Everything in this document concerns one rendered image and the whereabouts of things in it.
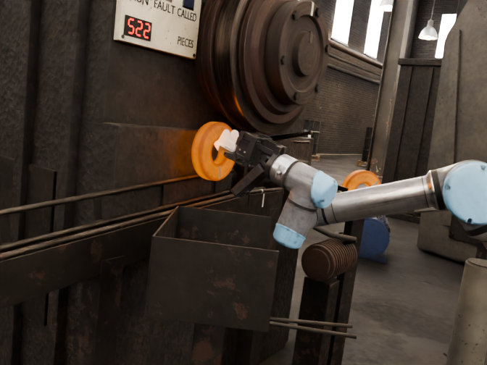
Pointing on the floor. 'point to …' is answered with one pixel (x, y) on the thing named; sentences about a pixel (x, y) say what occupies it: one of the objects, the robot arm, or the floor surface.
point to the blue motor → (375, 239)
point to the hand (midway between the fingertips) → (216, 143)
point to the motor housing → (320, 297)
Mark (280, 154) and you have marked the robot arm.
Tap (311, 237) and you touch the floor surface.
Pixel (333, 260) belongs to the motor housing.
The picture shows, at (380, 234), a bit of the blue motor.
